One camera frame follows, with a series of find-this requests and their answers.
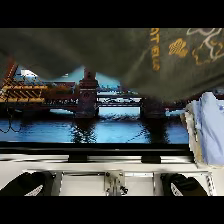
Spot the dark grey printed T-shirt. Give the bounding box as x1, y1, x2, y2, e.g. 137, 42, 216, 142
0, 27, 224, 102

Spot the cream garment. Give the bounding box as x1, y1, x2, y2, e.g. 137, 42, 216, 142
180, 101, 204, 164

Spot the light blue shirt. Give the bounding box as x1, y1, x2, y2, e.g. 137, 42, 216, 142
191, 91, 224, 167

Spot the silver frame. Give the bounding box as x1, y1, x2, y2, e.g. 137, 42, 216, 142
0, 153, 224, 197

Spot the black cable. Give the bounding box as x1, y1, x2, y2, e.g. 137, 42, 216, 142
0, 96, 22, 134

